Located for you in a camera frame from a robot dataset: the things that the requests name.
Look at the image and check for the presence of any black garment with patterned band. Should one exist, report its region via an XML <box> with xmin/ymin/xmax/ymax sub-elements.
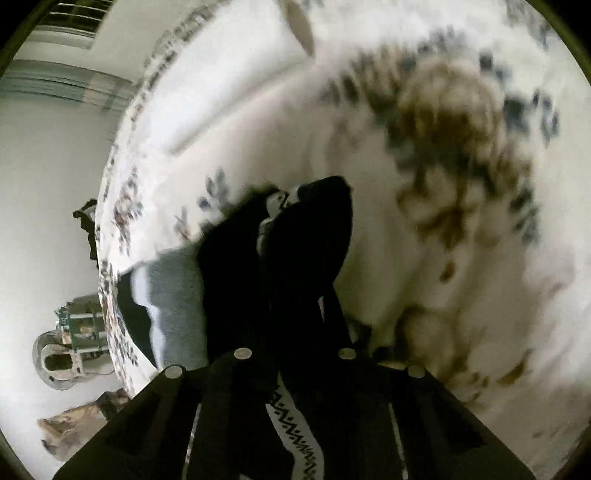
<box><xmin>117</xmin><ymin>174</ymin><xmax>371</xmax><ymax>480</ymax></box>

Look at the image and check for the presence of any brown patterned cloth pile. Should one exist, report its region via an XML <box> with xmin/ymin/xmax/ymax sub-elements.
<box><xmin>37</xmin><ymin>389</ymin><xmax>130</xmax><ymax>462</ymax></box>

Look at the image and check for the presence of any round grey basket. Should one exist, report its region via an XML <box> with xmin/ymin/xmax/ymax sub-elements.
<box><xmin>32</xmin><ymin>330</ymin><xmax>83</xmax><ymax>391</ymax></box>

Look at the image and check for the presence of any floral cream bed blanket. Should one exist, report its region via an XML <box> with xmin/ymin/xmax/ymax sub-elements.
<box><xmin>96</xmin><ymin>1</ymin><xmax>590</xmax><ymax>479</ymax></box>

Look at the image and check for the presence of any green striped curtain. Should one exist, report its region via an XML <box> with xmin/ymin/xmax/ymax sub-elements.
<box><xmin>1</xmin><ymin>60</ymin><xmax>135</xmax><ymax>112</ymax></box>

